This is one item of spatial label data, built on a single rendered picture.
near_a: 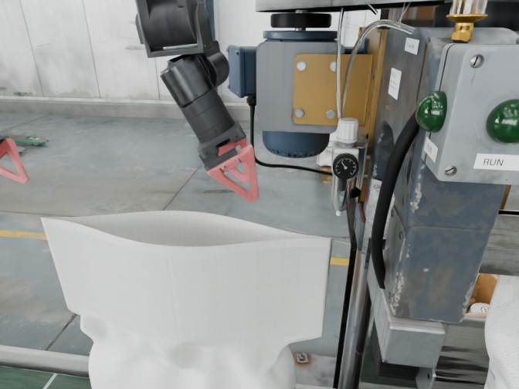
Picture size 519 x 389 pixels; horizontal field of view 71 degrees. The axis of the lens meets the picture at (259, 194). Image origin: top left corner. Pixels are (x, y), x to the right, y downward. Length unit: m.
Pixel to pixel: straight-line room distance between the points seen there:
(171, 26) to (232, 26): 5.12
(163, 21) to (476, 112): 0.36
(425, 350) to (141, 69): 5.87
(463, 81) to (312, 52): 0.45
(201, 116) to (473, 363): 0.87
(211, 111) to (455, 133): 0.32
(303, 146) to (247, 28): 4.85
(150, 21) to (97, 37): 5.87
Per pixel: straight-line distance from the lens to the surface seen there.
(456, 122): 0.28
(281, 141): 0.76
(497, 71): 0.28
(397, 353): 0.44
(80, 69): 6.60
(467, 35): 0.35
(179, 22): 0.48
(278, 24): 0.75
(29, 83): 7.19
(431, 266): 0.38
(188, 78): 0.50
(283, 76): 0.70
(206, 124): 0.50
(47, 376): 1.38
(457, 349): 1.04
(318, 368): 1.73
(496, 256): 0.61
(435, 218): 0.36
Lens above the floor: 1.34
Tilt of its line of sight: 25 degrees down
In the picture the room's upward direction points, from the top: straight up
